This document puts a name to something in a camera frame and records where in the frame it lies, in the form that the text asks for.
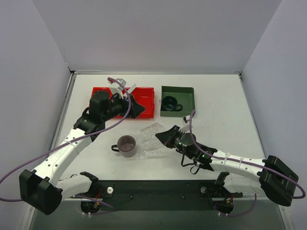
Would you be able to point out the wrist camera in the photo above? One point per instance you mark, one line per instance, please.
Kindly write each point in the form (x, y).
(115, 88)
(185, 127)

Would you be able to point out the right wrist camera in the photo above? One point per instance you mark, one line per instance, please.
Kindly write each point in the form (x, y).
(185, 127)

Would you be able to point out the red compartment bin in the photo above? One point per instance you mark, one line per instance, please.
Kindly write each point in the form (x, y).
(142, 95)

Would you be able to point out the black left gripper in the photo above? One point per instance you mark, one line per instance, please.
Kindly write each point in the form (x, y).
(129, 107)

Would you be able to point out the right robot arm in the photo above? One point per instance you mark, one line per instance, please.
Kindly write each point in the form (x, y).
(270, 177)

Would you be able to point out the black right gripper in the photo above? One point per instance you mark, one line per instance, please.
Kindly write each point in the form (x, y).
(171, 137)

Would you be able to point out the clear textured holder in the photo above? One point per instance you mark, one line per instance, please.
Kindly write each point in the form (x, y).
(151, 130)

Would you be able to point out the mauve mug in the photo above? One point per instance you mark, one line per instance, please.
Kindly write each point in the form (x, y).
(126, 146)

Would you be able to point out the green plastic bin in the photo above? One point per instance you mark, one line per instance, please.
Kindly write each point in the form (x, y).
(185, 97)

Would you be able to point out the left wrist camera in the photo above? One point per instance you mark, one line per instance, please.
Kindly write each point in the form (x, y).
(115, 88)

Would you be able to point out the dark green mug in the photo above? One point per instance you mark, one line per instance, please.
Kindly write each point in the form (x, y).
(170, 104)

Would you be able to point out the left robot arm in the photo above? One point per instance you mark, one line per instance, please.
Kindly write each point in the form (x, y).
(42, 187)

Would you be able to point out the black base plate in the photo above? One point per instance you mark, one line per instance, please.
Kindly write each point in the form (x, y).
(159, 195)

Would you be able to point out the clear textured oval tray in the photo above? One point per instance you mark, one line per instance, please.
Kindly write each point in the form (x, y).
(150, 148)

